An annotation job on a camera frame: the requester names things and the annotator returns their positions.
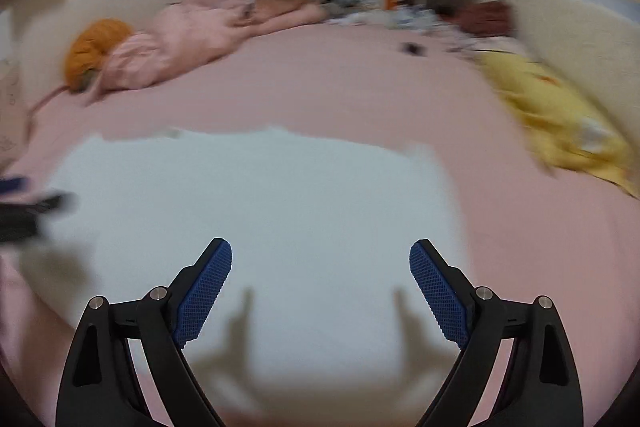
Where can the yellow patterned blanket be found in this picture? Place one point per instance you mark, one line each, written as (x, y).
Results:
(563, 127)

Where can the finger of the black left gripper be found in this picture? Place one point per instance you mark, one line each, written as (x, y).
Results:
(21, 221)

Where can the patterned paper storage box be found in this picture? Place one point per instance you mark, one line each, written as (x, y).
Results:
(14, 115)

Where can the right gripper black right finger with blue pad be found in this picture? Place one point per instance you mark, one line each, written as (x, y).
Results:
(541, 385)

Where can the dark red cloth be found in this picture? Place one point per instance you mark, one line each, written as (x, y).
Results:
(486, 19)

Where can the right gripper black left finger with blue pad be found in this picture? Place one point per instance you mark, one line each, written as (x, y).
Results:
(100, 386)

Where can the pink crumpled duvet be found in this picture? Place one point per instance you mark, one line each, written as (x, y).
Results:
(191, 33)

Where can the cream padded headboard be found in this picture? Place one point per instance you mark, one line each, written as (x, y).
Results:
(593, 48)

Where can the orange plush pumpkin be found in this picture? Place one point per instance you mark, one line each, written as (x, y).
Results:
(90, 49)

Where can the white fluffy cardigan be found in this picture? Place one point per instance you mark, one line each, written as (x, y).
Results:
(320, 319)

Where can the small black object on bed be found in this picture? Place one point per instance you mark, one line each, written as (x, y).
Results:
(413, 49)

